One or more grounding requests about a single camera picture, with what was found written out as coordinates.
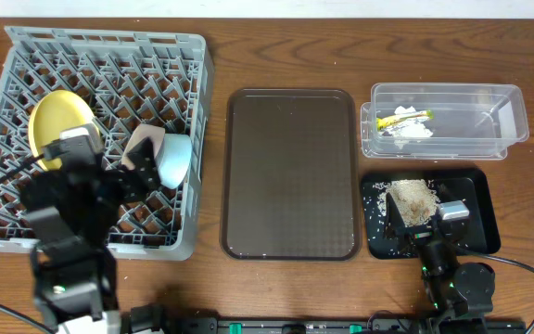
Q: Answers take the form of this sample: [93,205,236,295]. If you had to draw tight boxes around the yellow round plate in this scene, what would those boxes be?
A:
[28,90,101,172]

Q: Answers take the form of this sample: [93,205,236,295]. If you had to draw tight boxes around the light blue round bowl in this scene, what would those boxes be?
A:
[155,134,193,189]

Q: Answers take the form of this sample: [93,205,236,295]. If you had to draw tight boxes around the green orange snack wrapper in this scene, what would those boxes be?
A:
[376,109,434,132]

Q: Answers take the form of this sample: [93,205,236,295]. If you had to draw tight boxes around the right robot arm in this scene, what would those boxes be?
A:
[385,194,495,334]

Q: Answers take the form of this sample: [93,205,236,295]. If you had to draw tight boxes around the rice food scraps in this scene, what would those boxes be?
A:
[362,179,439,225]

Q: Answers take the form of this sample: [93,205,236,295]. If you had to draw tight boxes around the pink round bowl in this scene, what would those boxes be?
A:
[121,123,166,170]

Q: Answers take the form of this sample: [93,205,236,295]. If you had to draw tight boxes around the dark brown serving tray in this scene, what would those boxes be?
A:
[220,88,362,262]

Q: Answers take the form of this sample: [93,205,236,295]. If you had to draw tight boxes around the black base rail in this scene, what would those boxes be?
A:
[121,303,528,334]

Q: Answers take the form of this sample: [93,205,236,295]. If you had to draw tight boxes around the black waste tray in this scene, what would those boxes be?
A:
[360,168,501,260]

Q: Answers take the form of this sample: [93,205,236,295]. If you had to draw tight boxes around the crumpled white tissue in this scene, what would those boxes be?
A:
[378,106,433,149]

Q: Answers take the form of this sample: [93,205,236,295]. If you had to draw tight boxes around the grey plastic dish rack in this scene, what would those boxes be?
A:
[0,26,214,261]

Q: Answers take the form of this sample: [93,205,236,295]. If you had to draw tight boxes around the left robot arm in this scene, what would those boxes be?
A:
[20,135,170,333]

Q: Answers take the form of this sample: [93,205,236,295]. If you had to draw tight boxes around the clear plastic waste bin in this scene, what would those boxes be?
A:
[360,83,529,161]

